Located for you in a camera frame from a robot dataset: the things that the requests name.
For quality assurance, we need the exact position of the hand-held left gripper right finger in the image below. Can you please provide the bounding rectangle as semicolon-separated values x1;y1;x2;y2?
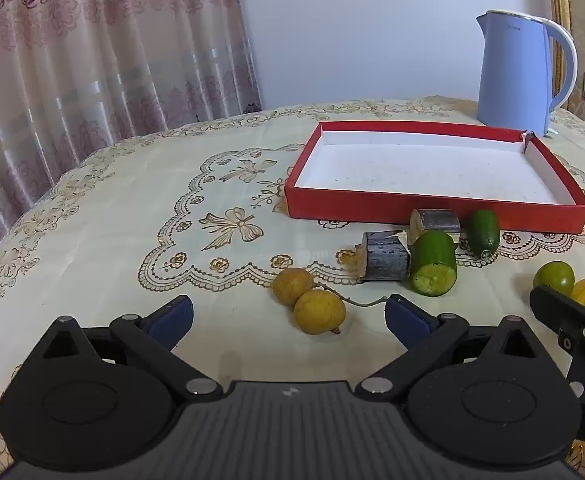
355;294;545;403

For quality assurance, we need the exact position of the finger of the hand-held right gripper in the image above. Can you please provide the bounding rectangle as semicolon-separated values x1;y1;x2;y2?
529;284;585;396

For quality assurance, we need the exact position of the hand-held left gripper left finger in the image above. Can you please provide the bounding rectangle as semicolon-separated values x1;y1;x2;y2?
42;295;223;403

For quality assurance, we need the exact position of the large green tomato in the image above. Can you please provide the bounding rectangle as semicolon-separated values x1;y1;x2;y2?
533;260;575;297

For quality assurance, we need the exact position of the cut green cucumber piece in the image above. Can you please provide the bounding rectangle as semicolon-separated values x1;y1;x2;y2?
411;230;458;297

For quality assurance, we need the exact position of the dark sugarcane piece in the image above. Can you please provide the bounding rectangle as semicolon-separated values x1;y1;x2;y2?
356;230;411;282
409;208;461;247

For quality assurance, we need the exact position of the red cardboard box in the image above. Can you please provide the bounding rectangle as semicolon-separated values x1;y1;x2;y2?
285;121;585;234

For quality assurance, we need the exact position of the blue electric kettle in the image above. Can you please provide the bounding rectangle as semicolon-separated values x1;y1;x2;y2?
475;10;578;138

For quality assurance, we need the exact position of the pink patterned curtain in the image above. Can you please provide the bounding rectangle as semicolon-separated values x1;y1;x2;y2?
0;0;263;263

